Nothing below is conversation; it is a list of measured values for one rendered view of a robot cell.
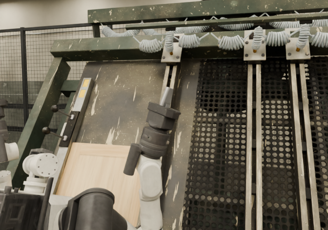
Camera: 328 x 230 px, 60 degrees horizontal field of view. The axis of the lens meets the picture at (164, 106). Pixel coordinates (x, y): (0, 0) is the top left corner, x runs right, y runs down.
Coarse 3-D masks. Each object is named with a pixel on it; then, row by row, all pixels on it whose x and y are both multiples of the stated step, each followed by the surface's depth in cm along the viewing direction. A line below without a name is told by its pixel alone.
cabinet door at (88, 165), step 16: (80, 144) 143; (96, 144) 140; (80, 160) 138; (96, 160) 136; (112, 160) 134; (64, 176) 136; (80, 176) 134; (96, 176) 132; (112, 176) 130; (128, 176) 128; (64, 192) 131; (80, 192) 130; (112, 192) 126; (128, 192) 125; (128, 208) 121
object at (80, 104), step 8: (80, 88) 158; (88, 88) 158; (88, 96) 158; (80, 104) 153; (80, 112) 150; (80, 120) 151; (72, 136) 144; (64, 152) 140; (64, 160) 138; (56, 176) 134; (56, 184) 132
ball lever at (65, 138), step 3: (42, 129) 135; (45, 129) 135; (48, 129) 135; (42, 132) 135; (45, 132) 135; (48, 132) 135; (51, 132) 138; (57, 135) 139; (60, 135) 141; (63, 138) 142; (66, 138) 142
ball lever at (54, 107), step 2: (52, 106) 141; (54, 106) 141; (56, 106) 141; (52, 108) 140; (54, 108) 140; (56, 108) 141; (58, 108) 142; (52, 110) 140; (54, 110) 140; (56, 110) 141; (58, 110) 142; (60, 110) 144; (54, 112) 142; (60, 112) 144; (62, 112) 144; (64, 114) 145; (66, 114) 146; (68, 114) 147; (68, 116) 147; (70, 116) 147; (72, 116) 147; (74, 116) 148; (70, 118) 147; (72, 118) 147
